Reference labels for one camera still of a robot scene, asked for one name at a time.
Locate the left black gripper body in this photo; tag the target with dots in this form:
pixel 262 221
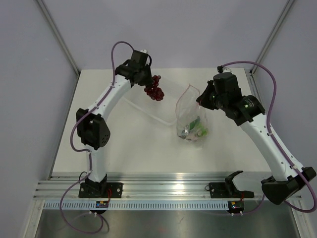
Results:
pixel 145 77

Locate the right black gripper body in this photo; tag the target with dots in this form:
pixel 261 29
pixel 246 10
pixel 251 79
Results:
pixel 211 99

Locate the red grape bunch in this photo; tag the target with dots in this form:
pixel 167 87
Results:
pixel 154 91

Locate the green chili pepper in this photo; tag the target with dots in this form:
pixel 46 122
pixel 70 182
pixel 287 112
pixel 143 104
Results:
pixel 194 123

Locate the clear zip top bag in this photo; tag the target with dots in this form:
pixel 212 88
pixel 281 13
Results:
pixel 187 110

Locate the green grape bunch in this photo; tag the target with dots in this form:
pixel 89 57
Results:
pixel 201 130

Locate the grey toy fish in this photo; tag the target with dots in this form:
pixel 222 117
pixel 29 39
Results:
pixel 185 133

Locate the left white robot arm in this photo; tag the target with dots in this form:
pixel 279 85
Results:
pixel 91 126

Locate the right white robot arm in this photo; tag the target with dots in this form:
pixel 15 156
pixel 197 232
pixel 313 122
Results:
pixel 287 175

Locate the white plastic basket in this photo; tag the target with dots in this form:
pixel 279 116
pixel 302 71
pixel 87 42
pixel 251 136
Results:
pixel 162 111

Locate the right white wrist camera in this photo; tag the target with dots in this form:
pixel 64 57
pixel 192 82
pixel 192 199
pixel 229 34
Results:
pixel 227 70

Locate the left aluminium frame post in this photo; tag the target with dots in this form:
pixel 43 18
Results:
pixel 56 33

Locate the aluminium frame post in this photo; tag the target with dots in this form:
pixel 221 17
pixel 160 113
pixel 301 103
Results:
pixel 56 33
pixel 275 30

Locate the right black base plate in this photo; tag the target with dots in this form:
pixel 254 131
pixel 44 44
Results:
pixel 222 190

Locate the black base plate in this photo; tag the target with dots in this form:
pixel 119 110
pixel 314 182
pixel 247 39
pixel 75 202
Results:
pixel 222 190
pixel 110 189

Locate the right aluminium frame post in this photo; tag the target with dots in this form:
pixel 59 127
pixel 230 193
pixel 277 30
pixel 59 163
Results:
pixel 275 30

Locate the aluminium mounting rail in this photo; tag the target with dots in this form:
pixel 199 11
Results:
pixel 156 186

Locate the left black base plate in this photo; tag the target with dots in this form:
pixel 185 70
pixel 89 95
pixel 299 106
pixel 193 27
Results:
pixel 110 189

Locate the white slotted cable duct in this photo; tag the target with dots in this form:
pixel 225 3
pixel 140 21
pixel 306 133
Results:
pixel 138 205

